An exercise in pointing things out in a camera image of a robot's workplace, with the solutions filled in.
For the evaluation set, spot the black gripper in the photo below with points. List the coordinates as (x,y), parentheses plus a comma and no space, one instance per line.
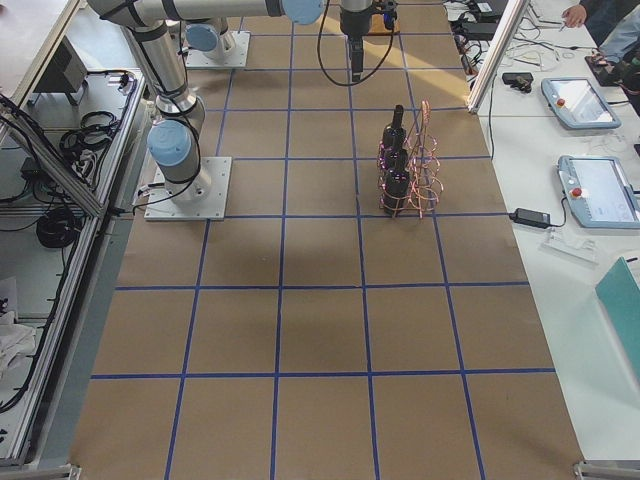
(354,27)

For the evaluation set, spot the dark wine bottle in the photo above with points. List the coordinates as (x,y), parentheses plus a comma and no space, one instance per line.
(394,166)
(395,185)
(394,134)

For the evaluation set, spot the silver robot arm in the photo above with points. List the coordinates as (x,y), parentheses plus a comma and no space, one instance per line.
(210,45)
(174,142)

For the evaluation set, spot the teach pendant far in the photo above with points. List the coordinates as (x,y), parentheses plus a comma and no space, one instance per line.
(578,104)

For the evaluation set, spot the teach pendant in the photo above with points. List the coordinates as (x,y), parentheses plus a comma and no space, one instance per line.
(578,104)
(598,192)

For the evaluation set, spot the black power adapter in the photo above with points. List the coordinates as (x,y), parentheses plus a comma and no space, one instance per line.
(531,218)

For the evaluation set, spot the teach pendant near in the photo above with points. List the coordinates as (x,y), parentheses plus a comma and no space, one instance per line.
(598,192)

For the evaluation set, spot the grey control box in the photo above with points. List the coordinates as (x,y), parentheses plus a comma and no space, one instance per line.
(65,74)

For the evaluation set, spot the teal board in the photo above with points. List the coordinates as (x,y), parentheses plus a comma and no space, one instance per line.
(618,292)

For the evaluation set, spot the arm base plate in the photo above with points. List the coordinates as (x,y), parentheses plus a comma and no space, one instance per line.
(205,198)
(238,58)

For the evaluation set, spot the copper wire bottle basket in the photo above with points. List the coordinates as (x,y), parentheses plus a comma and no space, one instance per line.
(425,188)

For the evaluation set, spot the aluminium frame post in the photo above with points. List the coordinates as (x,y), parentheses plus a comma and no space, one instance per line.
(506,29)

